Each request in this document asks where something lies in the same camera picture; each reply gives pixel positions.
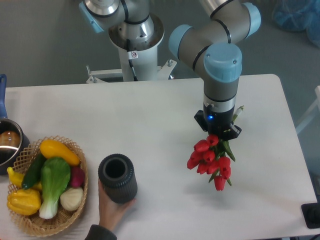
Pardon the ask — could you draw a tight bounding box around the dark grey ribbed vase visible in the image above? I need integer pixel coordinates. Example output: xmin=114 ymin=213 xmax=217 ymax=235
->
xmin=98 ymin=153 xmax=138 ymax=204

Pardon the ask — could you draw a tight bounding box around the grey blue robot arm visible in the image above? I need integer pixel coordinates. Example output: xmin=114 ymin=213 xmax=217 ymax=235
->
xmin=79 ymin=0 xmax=261 ymax=141

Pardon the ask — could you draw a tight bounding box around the small yellow gourd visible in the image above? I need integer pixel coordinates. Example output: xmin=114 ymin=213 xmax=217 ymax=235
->
xmin=6 ymin=166 xmax=43 ymax=192

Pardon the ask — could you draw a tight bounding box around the blue handled steel pot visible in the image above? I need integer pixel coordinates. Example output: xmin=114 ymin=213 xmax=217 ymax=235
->
xmin=0 ymin=74 xmax=30 ymax=176

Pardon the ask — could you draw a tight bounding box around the green cucumber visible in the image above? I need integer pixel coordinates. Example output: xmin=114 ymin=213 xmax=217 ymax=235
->
xmin=21 ymin=153 xmax=47 ymax=190

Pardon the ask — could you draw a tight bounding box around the red radish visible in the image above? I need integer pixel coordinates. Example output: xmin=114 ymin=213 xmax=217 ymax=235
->
xmin=69 ymin=166 xmax=85 ymax=188

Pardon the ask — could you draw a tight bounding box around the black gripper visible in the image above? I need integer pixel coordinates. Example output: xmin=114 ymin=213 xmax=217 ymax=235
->
xmin=194 ymin=105 xmax=242 ymax=140

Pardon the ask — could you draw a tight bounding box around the black device at edge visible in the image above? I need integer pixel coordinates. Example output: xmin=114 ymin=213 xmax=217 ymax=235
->
xmin=301 ymin=202 xmax=320 ymax=229

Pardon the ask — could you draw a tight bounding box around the woven wicker basket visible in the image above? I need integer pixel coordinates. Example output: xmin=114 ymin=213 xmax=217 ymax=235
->
xmin=9 ymin=135 xmax=89 ymax=237

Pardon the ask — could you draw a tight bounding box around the white garlic bulb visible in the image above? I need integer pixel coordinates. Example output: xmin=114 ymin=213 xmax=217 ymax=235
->
xmin=60 ymin=187 xmax=84 ymax=211

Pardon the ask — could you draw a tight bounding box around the person's hand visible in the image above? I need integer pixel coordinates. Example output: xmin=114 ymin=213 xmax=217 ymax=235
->
xmin=98 ymin=180 xmax=136 ymax=231

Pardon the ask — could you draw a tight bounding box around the red tulip bouquet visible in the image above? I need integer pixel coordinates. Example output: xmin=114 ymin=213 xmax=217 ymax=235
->
xmin=186 ymin=105 xmax=245 ymax=191

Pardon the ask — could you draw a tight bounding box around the blue plastic bag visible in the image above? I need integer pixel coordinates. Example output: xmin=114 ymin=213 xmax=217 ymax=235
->
xmin=272 ymin=0 xmax=320 ymax=47

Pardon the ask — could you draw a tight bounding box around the green bok choy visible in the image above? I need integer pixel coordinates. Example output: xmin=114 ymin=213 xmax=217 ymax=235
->
xmin=39 ymin=157 xmax=71 ymax=220

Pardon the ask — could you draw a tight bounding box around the yellow bell pepper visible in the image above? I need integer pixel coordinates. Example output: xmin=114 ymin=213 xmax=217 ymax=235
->
xmin=6 ymin=189 xmax=42 ymax=216

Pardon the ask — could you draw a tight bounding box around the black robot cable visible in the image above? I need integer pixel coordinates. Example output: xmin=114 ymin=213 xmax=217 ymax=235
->
xmin=126 ymin=39 xmax=139 ymax=82

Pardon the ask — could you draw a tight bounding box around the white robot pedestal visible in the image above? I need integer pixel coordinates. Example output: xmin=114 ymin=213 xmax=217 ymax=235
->
xmin=86 ymin=13 xmax=178 ymax=84

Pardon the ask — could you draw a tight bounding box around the yellow squash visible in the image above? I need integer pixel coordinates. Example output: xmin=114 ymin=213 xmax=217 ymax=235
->
xmin=39 ymin=139 xmax=80 ymax=167

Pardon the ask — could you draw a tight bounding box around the white frame at right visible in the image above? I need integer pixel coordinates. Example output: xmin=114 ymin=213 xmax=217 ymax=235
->
xmin=295 ymin=85 xmax=320 ymax=135

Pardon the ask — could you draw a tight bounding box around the grey sleeved forearm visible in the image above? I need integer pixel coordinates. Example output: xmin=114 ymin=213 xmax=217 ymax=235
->
xmin=85 ymin=224 xmax=117 ymax=240

